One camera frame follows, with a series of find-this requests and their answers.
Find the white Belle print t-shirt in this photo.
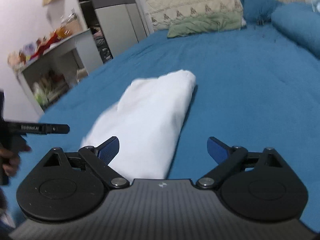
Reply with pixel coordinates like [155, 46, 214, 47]
[81, 70, 196, 181]

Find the person's left hand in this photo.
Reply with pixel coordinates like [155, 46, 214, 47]
[1, 144, 31, 177]

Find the white shelf desk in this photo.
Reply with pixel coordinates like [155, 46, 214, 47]
[16, 29, 103, 116]

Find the blue bed sheet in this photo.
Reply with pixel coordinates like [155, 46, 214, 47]
[3, 24, 319, 231]

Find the green pillow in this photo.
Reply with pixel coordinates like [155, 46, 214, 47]
[167, 12, 247, 38]

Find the grey white wardrobe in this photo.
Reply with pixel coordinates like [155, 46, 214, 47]
[79, 0, 149, 58]

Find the blue pillow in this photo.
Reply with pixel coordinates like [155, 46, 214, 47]
[240, 0, 284, 25]

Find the blue rolled duvet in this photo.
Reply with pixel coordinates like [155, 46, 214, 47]
[271, 2, 319, 58]

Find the cream embroidered pillow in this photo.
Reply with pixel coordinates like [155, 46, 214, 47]
[146, 0, 246, 31]

